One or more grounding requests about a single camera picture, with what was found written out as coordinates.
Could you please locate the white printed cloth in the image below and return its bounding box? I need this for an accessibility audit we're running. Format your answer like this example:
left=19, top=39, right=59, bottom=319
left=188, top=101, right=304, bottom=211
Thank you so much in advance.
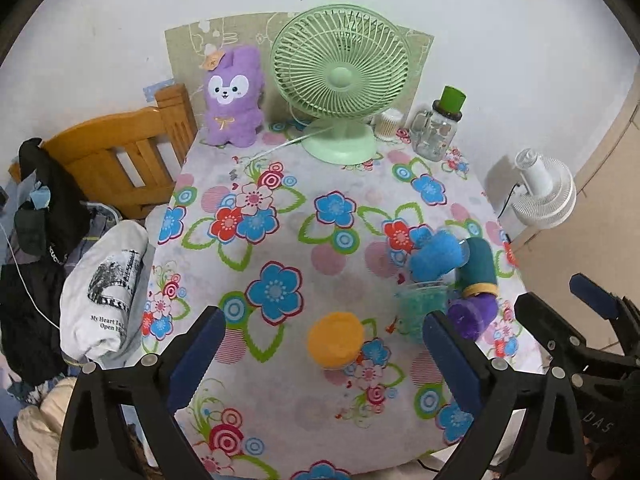
left=59, top=220, right=150, bottom=362

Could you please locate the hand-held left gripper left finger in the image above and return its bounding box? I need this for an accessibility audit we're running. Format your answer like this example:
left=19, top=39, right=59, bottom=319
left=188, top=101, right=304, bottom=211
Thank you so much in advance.
left=57, top=305, right=228, bottom=480

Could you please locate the white fan cable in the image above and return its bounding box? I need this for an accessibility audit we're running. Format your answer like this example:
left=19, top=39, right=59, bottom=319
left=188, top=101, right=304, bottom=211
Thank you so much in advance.
left=247, top=102, right=333, bottom=162

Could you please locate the purple fuzzy cup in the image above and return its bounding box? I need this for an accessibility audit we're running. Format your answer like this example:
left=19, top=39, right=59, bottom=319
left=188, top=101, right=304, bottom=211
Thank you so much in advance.
left=446, top=294, right=499, bottom=341

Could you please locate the thin white cable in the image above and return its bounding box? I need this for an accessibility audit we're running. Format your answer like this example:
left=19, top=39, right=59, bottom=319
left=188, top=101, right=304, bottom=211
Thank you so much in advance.
left=0, top=220, right=62, bottom=332

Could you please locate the clear green glitter cup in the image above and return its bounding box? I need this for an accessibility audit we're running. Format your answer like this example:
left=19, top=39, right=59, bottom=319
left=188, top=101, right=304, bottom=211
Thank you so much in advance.
left=394, top=281, right=452, bottom=345

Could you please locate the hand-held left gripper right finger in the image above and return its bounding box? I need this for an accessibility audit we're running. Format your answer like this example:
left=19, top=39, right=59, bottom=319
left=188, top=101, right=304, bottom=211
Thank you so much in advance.
left=422, top=310, right=594, bottom=480

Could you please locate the beige cartoon wall board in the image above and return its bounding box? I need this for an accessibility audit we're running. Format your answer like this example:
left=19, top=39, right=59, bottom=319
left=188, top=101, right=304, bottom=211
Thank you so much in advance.
left=164, top=12, right=435, bottom=133

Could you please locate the floral tablecloth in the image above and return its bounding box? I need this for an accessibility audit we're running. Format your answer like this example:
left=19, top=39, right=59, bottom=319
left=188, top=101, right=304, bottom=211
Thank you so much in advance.
left=140, top=122, right=547, bottom=480

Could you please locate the glass mug with green lid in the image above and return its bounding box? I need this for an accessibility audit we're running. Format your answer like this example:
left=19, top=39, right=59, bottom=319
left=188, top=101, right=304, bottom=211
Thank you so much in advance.
left=410, top=86, right=468, bottom=163

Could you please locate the white floor fan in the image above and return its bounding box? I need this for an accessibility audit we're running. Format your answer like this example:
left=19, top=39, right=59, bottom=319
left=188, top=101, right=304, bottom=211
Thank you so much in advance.
left=497, top=148, right=577, bottom=231

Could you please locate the wooden chair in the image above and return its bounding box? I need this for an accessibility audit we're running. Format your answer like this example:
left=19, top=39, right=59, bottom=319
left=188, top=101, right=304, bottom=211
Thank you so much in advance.
left=9, top=84, right=199, bottom=221

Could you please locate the green desk fan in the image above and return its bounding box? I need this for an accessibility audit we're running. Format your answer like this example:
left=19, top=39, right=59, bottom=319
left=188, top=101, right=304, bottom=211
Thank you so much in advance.
left=270, top=4, right=412, bottom=165

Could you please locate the purple plush toy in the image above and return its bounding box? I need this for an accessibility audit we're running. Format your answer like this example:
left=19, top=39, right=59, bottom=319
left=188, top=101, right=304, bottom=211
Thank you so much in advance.
left=197, top=45, right=267, bottom=148

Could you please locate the teal cup with yellow band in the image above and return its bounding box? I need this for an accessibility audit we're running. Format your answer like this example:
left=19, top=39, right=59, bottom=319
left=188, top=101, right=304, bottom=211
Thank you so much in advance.
left=456, top=237, right=499, bottom=301

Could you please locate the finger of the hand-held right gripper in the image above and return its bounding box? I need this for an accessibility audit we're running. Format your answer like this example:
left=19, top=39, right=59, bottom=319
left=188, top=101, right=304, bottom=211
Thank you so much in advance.
left=569, top=273, right=640, bottom=361
left=514, top=292, right=581, bottom=378

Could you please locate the cream cloth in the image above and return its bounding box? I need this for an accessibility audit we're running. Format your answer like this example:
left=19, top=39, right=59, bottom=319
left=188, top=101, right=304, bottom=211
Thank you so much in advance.
left=15, top=377, right=78, bottom=480

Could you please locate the black garment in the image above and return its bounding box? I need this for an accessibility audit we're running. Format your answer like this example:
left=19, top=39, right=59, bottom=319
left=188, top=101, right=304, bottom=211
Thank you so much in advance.
left=0, top=137, right=92, bottom=376

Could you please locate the cotton swab container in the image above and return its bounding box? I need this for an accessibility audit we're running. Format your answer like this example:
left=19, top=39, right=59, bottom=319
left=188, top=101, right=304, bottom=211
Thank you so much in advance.
left=372, top=108, right=404, bottom=143

